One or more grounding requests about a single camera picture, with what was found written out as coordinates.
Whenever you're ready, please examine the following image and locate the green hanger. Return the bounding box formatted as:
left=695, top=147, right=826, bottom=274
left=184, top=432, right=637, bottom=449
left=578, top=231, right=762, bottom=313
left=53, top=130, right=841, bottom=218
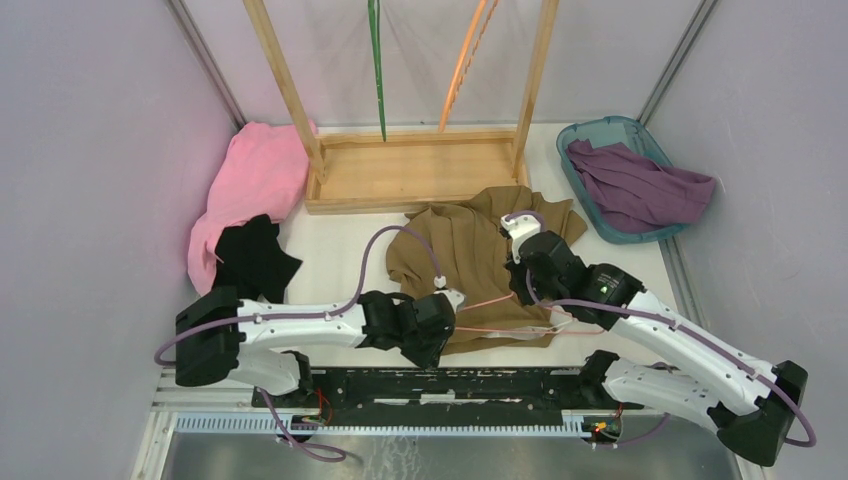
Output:
left=367, top=0, right=387, bottom=142

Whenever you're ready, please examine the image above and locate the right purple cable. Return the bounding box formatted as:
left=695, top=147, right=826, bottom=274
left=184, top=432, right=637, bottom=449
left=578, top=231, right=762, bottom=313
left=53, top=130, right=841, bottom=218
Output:
left=503, top=210, right=817, bottom=449

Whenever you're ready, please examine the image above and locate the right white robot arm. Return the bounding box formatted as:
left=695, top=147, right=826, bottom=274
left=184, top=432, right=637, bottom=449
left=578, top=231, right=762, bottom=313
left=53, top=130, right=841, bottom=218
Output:
left=501, top=228, right=816, bottom=467

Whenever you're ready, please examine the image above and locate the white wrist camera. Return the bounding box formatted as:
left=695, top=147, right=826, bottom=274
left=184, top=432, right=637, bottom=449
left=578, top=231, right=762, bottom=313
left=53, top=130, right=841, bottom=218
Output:
left=500, top=210, right=546, bottom=264
left=433, top=275, right=467, bottom=313

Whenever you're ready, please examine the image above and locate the wooden clothes rack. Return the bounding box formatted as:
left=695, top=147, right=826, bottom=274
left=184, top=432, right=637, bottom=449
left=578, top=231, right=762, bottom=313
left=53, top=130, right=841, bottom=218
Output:
left=244, top=1, right=559, bottom=214

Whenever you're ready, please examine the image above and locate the orange wavy hanger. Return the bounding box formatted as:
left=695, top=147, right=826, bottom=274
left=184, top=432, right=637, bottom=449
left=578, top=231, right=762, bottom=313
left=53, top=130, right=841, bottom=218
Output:
left=437, top=0, right=500, bottom=132

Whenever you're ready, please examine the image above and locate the pink garment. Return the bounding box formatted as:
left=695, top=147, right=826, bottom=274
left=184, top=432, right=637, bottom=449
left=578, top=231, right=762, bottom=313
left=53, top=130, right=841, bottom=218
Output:
left=187, top=122, right=310, bottom=295

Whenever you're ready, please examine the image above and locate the purple garment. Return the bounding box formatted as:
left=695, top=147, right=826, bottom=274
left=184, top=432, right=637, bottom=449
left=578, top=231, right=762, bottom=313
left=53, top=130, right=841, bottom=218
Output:
left=565, top=140, right=717, bottom=234

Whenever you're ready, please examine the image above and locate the pink thin hanger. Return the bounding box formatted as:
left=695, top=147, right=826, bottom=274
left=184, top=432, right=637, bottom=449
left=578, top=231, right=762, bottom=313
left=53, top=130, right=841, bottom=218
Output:
left=456, top=293, right=605, bottom=339

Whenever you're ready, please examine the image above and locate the tan brown pleated skirt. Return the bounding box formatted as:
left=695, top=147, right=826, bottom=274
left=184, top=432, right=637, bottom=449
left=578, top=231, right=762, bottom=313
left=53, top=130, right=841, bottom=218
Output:
left=385, top=186, right=588, bottom=355

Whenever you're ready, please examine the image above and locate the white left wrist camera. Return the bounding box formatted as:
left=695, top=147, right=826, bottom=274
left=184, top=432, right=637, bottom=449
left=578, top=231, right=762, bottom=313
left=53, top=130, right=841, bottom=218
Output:
left=433, top=275, right=467, bottom=313

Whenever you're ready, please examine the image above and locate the teal plastic bin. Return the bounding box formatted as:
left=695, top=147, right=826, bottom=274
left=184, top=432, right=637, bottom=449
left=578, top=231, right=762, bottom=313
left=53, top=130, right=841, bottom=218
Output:
left=555, top=115, right=715, bottom=245

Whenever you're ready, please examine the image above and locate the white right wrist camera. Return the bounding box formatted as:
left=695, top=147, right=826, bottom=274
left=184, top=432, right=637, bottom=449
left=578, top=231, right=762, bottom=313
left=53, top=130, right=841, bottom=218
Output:
left=500, top=210, right=546, bottom=264

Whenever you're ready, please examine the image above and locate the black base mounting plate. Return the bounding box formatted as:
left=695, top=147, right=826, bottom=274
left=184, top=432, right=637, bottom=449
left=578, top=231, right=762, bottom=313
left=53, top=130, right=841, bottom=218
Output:
left=271, top=367, right=620, bottom=427

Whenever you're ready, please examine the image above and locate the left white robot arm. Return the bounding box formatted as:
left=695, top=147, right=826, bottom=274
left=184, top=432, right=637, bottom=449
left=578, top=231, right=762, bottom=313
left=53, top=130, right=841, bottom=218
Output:
left=174, top=287, right=466, bottom=407

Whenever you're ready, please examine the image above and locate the black garment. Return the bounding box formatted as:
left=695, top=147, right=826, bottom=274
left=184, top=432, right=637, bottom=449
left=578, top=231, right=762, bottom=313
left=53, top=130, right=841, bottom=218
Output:
left=212, top=214, right=302, bottom=303

